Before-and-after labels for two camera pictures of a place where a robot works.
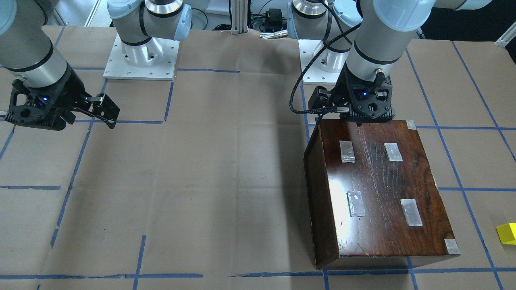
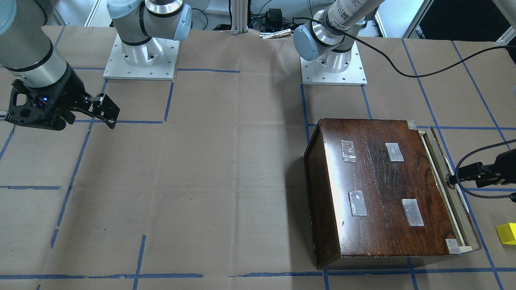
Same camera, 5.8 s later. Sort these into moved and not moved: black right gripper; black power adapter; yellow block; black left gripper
Moved: black left gripper
Not moved: black power adapter; yellow block; black right gripper
